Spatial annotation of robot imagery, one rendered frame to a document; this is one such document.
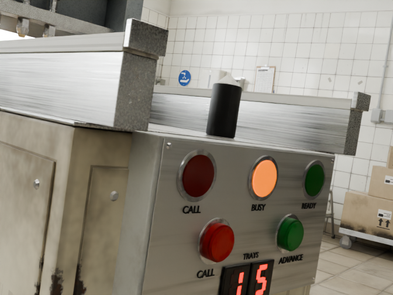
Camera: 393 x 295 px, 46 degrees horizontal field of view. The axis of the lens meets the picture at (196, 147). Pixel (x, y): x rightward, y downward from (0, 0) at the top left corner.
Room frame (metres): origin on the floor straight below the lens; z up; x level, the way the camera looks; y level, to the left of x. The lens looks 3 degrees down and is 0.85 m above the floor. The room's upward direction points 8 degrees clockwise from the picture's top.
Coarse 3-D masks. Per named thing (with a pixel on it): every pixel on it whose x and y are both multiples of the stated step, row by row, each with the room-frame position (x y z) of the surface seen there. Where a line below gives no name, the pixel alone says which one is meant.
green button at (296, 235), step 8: (288, 224) 0.42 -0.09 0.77; (296, 224) 0.43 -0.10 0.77; (280, 232) 0.42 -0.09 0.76; (288, 232) 0.42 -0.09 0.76; (296, 232) 0.43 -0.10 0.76; (280, 240) 0.42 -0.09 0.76; (288, 240) 0.42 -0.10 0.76; (296, 240) 0.43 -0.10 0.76; (288, 248) 0.43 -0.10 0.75; (296, 248) 0.43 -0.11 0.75
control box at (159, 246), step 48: (144, 144) 0.33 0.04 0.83; (192, 144) 0.34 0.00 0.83; (240, 144) 0.38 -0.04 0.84; (144, 192) 0.32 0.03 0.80; (240, 192) 0.38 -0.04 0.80; (288, 192) 0.43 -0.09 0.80; (144, 240) 0.32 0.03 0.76; (192, 240) 0.35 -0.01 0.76; (240, 240) 0.39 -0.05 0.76; (144, 288) 0.32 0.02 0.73; (192, 288) 0.35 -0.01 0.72; (288, 288) 0.45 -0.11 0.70
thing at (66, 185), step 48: (240, 96) 0.50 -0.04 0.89; (0, 144) 0.39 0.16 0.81; (48, 144) 0.33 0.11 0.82; (96, 144) 0.32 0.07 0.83; (0, 192) 0.38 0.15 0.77; (48, 192) 0.32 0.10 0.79; (96, 192) 0.32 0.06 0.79; (0, 240) 0.37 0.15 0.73; (48, 240) 0.32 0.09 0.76; (96, 240) 0.33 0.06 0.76; (0, 288) 0.36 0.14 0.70; (48, 288) 0.31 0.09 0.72; (96, 288) 0.33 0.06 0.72
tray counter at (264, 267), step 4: (260, 268) 0.41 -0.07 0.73; (264, 268) 0.41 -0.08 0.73; (260, 272) 0.41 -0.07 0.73; (264, 272) 0.41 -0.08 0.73; (264, 276) 0.41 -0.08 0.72; (260, 280) 0.41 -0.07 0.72; (264, 280) 0.41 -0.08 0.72; (256, 284) 0.41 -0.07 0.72; (264, 284) 0.41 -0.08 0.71; (256, 288) 0.41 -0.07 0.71; (264, 288) 0.42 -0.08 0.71; (256, 292) 0.41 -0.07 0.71; (260, 292) 0.41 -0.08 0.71
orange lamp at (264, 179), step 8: (264, 168) 0.40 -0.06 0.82; (272, 168) 0.40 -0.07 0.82; (256, 176) 0.39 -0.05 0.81; (264, 176) 0.40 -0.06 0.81; (272, 176) 0.40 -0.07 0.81; (256, 184) 0.39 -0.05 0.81; (264, 184) 0.40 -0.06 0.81; (272, 184) 0.41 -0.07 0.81; (256, 192) 0.39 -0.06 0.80; (264, 192) 0.40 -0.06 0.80
